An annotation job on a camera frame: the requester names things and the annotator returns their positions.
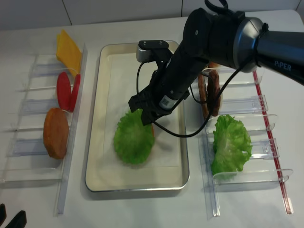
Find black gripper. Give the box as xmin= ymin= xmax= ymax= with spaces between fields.
xmin=128 ymin=48 xmax=190 ymax=125

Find green lettuce leaf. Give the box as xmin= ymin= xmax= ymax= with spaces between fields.
xmin=211 ymin=114 xmax=252 ymax=175
xmin=114 ymin=109 xmax=155 ymax=165

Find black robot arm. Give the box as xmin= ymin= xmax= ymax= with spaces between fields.
xmin=128 ymin=8 xmax=304 ymax=124

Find brown meat patty left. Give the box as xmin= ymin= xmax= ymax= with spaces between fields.
xmin=198 ymin=75 xmax=209 ymax=119

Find thin red tomato slice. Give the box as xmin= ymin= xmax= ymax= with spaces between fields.
xmin=69 ymin=74 xmax=81 ymax=113

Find dark meat patty right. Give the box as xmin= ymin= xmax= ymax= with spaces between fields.
xmin=207 ymin=70 xmax=221 ymax=116

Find green lettuce leaf in rack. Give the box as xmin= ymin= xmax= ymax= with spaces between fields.
xmin=211 ymin=114 xmax=252 ymax=175

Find yellow cheese slices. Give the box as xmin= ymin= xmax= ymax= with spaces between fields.
xmin=56 ymin=30 xmax=82 ymax=78

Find white paper liner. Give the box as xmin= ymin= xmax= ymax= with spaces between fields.
xmin=103 ymin=54 xmax=180 ymax=168

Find cream metal tray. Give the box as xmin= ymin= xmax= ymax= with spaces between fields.
xmin=85 ymin=43 xmax=190 ymax=192

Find golden bun half left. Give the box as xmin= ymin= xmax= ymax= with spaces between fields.
xmin=209 ymin=62 xmax=217 ymax=68

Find golden bun half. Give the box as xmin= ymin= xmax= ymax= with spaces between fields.
xmin=213 ymin=63 xmax=221 ymax=68
xmin=209 ymin=62 xmax=217 ymax=68

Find golden bun half right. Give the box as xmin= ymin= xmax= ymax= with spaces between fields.
xmin=213 ymin=63 xmax=221 ymax=68

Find brown bun top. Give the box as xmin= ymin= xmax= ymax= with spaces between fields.
xmin=43 ymin=108 xmax=69 ymax=159

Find clear right acrylic rack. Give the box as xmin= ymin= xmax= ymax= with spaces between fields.
xmin=198 ymin=68 xmax=294 ymax=217

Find clear acrylic rack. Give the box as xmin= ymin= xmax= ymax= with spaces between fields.
xmin=198 ymin=68 xmax=294 ymax=217
xmin=0 ymin=54 xmax=83 ymax=216

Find clear left acrylic rack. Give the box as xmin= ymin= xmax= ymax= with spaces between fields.
xmin=0 ymin=54 xmax=83 ymax=216

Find black object bottom left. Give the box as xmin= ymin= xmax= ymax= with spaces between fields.
xmin=6 ymin=210 xmax=27 ymax=228

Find black object corner left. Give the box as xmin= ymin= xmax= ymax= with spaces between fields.
xmin=0 ymin=203 xmax=7 ymax=226

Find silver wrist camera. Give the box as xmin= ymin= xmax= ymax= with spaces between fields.
xmin=136 ymin=46 xmax=153 ymax=63

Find black cable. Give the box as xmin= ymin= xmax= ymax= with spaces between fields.
xmin=136 ymin=60 xmax=243 ymax=138

